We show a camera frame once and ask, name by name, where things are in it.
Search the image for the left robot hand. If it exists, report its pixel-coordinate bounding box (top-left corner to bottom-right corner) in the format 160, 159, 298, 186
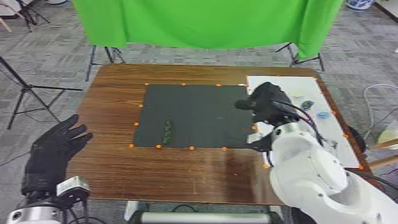
21, 114, 94, 198

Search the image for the black tripod stand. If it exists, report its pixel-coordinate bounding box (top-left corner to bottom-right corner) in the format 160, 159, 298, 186
0, 56, 85, 131

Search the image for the green sprig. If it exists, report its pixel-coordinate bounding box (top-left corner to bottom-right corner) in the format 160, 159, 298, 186
160, 119, 176, 145

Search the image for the dark mat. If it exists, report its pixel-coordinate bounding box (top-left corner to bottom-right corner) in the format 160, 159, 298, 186
131, 84, 259, 150

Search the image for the black backdrop stand leg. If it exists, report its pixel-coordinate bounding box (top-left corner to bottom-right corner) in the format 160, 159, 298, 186
83, 44, 128, 83
274, 41, 327, 73

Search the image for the pale grey bar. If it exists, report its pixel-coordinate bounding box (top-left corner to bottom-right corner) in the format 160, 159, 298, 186
139, 211, 275, 224

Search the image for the white flower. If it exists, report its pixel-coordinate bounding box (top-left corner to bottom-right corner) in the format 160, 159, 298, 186
288, 87, 309, 100

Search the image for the teal flower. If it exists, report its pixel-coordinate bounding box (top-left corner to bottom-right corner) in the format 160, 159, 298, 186
298, 99, 316, 111

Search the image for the white sheet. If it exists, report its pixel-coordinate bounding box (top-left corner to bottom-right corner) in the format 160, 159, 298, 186
245, 75, 364, 170

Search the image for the blue and white vase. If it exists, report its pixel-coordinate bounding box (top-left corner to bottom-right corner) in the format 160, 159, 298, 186
345, 0, 378, 13

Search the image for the black cable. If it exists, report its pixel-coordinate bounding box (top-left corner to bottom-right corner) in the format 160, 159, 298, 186
272, 99, 327, 146

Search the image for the white cable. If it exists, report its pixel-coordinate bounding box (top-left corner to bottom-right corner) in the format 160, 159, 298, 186
361, 83, 398, 135

